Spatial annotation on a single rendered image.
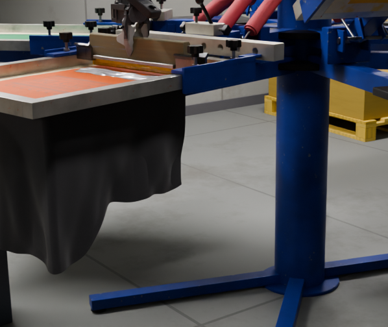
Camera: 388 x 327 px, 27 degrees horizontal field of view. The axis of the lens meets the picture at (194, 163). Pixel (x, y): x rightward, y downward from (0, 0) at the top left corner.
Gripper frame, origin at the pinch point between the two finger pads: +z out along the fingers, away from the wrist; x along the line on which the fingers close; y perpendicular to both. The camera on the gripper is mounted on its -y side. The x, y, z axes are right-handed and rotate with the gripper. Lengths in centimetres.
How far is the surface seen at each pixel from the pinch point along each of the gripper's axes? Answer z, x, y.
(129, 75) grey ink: 5.5, 9.3, -6.3
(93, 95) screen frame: 4, 42, -29
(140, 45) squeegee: -2.2, 1.5, -3.0
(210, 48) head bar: 0.8, -21.8, -9.7
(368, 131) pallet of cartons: 94, -304, 100
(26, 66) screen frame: 4.3, 21.9, 25.3
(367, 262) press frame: 97, -109, -17
